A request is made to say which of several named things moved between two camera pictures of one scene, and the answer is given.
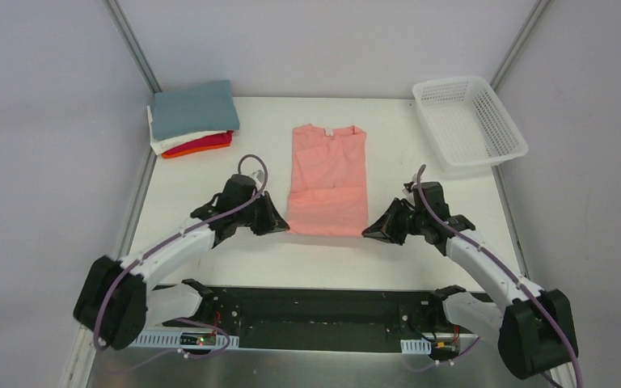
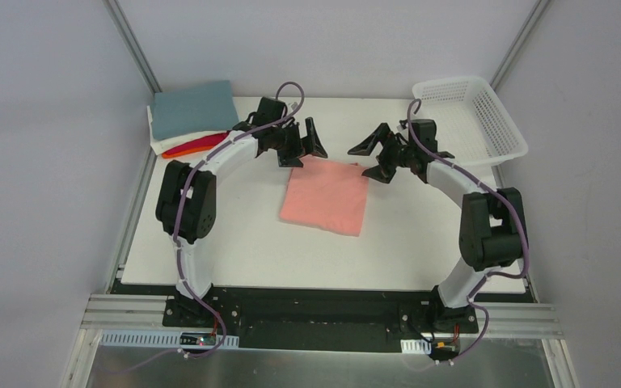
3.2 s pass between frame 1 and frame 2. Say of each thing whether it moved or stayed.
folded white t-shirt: stayed
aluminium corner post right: stayed
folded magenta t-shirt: stayed
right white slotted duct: stayed
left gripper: moved
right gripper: moved
